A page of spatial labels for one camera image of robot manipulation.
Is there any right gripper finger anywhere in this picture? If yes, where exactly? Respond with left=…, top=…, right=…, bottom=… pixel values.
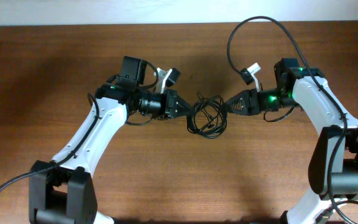
left=225, top=90, right=245, bottom=106
left=224, top=100, right=244, bottom=114

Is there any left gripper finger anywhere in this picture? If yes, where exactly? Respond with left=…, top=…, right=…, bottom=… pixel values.
left=176, top=95, right=192, bottom=111
left=177, top=108, right=195, bottom=117

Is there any thin black USB cable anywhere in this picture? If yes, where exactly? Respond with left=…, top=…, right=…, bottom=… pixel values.
left=186, top=91, right=228, bottom=139

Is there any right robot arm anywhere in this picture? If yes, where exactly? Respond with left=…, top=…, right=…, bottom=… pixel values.
left=224, top=58, right=358, bottom=223

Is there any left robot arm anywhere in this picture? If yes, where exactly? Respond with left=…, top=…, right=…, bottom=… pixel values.
left=29, top=56, right=190, bottom=224

